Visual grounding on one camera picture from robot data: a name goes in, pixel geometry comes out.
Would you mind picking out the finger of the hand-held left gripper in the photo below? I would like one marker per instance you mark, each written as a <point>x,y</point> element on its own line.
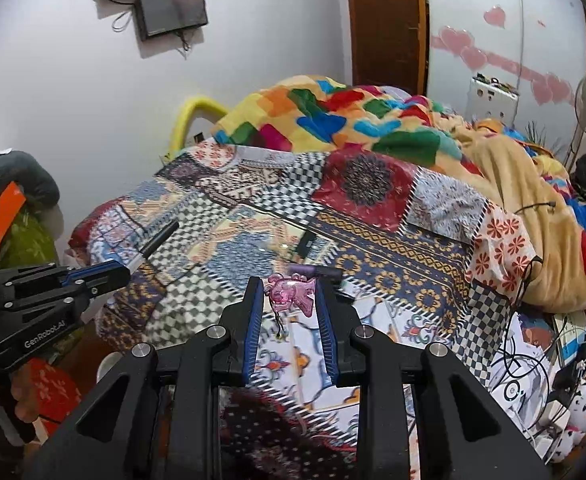
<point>100,270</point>
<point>103,287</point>

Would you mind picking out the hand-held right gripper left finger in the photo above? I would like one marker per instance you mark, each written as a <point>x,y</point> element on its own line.
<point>253,335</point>

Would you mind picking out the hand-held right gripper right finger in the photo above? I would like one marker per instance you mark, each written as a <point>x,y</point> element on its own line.
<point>327,335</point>

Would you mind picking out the black and white pen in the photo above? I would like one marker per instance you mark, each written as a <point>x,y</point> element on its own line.
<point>155,245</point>

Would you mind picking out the white plastic waste bin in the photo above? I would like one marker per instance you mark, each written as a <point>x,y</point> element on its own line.
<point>109,366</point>

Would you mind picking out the person's left hand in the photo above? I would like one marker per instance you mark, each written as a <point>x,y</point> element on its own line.
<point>23,392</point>

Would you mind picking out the green patterned bag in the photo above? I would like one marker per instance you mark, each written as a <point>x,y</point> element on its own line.
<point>30,242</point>

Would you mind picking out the small purple black tube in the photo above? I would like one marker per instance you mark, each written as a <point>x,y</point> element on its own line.
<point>315,273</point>

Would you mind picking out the orange box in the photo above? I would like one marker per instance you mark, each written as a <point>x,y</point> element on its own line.
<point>5,215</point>

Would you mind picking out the small black rectangular item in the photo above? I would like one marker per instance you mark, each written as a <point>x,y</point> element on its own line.
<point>306,242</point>

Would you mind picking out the patchwork printed bedsheet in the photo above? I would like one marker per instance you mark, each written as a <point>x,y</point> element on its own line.
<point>253,220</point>

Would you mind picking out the dark grey cloth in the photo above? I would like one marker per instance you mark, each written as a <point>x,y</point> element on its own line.
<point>30,175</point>

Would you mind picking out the yellow foam tube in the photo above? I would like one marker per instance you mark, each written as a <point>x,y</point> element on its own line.
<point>193,110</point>

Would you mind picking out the colourful heart-patterned blanket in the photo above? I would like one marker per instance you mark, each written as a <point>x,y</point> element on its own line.
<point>373,120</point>

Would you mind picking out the white power strip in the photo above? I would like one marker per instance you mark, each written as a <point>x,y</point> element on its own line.
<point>555,412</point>

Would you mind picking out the white cat plush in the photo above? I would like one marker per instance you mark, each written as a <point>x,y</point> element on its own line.
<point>568,442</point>

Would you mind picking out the white box appliance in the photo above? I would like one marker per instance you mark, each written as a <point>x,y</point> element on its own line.
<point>490,102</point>

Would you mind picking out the dark dried twigs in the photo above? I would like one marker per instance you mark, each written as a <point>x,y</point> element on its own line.
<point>543,137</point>

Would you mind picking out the brown wooden door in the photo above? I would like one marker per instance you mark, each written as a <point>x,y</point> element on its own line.
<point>385,25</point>

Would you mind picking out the white heart-decorated sliding wardrobe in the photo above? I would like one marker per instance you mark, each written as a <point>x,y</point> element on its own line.
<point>503,5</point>

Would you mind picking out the small black wall monitor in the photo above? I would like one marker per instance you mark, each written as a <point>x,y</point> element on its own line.
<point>173,10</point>

